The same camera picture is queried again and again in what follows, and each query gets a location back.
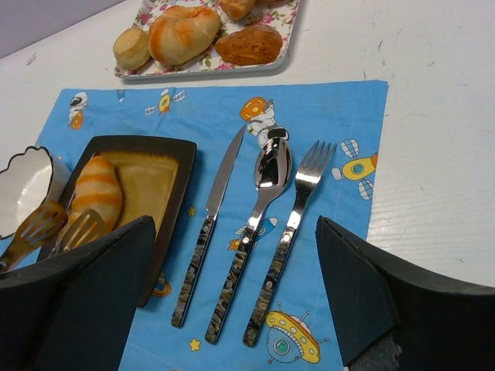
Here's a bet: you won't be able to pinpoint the spoon with patterned handle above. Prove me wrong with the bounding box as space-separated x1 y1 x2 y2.
205 138 292 344

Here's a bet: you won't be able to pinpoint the metal food tongs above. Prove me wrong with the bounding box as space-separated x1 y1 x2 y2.
1 201 107 273

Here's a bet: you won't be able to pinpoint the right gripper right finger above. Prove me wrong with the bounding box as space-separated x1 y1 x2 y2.
316 217 494 370

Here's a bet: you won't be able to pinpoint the brown flaky pastry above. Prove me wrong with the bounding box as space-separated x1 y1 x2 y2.
215 24 283 66

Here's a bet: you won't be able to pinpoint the striped croissant roll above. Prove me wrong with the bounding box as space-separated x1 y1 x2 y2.
69 155 123 232

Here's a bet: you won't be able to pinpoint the fork with patterned handle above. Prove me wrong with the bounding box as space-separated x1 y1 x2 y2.
243 141 336 347

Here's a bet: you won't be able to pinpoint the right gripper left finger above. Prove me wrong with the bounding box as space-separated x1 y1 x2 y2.
1 216 155 370

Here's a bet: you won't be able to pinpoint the small round roll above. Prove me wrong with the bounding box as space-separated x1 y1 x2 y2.
218 0 256 21

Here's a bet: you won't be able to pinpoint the black square plate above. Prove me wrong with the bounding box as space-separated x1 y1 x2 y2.
59 135 196 308

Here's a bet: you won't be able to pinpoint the floral rectangular tray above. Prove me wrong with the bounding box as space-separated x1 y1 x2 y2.
114 0 302 80

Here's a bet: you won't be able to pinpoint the small round bun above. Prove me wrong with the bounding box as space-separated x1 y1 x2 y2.
112 26 151 70

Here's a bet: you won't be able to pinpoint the large orange twisted bread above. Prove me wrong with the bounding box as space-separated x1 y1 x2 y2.
148 5 221 65

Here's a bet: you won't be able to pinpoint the blue cartoon placemat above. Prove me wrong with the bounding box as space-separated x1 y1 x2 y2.
0 80 390 371

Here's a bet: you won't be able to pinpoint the knife with patterned handle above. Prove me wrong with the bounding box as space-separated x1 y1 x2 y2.
171 125 246 328

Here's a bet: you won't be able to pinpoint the white scalloped bowl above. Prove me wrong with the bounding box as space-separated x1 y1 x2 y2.
1 146 71 240

